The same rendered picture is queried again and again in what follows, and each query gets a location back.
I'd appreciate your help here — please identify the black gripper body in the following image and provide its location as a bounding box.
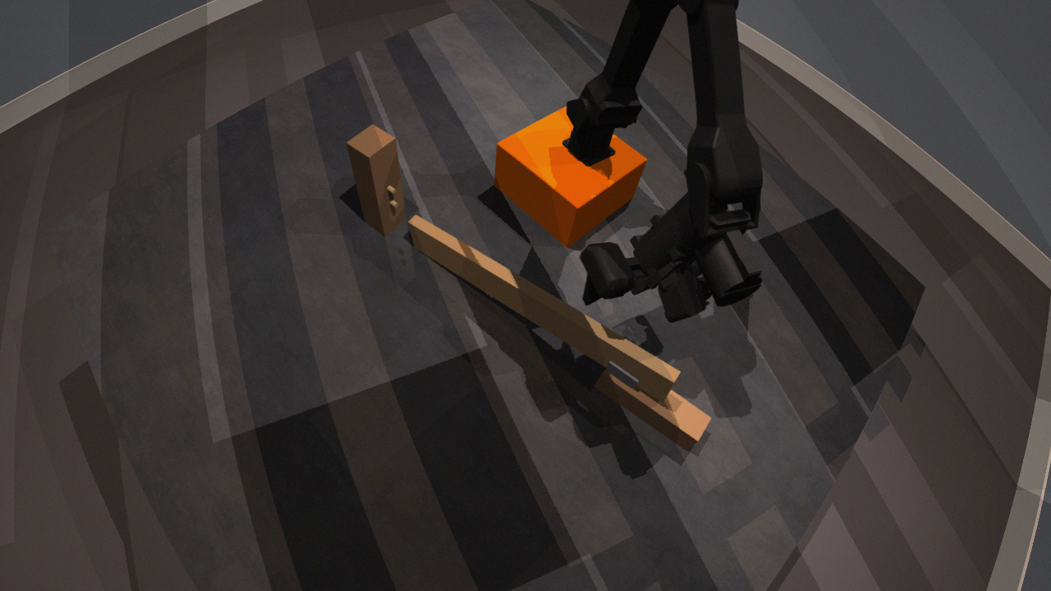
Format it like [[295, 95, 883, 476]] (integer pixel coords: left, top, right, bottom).
[[579, 213, 696, 300]]

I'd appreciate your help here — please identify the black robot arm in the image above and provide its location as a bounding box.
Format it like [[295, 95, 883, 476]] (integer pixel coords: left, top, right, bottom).
[[562, 0, 763, 323]]

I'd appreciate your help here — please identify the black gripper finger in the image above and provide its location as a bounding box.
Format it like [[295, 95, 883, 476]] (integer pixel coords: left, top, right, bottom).
[[583, 276, 602, 305], [631, 276, 650, 296]]

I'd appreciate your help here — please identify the long wooden rail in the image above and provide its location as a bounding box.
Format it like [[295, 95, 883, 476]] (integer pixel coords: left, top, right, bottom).
[[408, 215, 680, 402]]

